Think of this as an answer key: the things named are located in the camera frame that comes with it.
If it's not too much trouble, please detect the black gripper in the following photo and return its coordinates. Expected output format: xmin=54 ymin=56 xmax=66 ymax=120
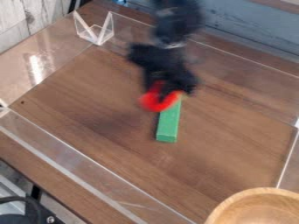
xmin=127 ymin=43 xmax=201 ymax=95

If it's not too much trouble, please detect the red plush strawberry toy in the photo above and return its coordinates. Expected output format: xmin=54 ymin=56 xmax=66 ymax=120
xmin=139 ymin=81 xmax=183 ymax=112

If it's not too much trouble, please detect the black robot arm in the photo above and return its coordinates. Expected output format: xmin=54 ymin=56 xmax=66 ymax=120
xmin=127 ymin=0 xmax=203 ymax=97

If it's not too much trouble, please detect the green rectangular block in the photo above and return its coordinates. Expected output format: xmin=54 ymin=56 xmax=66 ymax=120
xmin=155 ymin=101 xmax=181 ymax=143

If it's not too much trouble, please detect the wooden bowl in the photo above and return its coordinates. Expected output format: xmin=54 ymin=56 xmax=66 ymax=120
xmin=204 ymin=187 xmax=299 ymax=224

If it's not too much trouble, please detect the clear acrylic corner bracket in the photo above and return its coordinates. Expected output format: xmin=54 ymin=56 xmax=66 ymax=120
xmin=72 ymin=11 xmax=115 ymax=46

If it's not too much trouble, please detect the clear acrylic enclosure wall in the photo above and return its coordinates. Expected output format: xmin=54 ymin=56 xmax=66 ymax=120
xmin=0 ymin=3 xmax=299 ymax=224

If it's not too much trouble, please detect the black clamp with cable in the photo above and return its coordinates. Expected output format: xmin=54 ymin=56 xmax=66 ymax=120
xmin=0 ymin=196 xmax=65 ymax=224

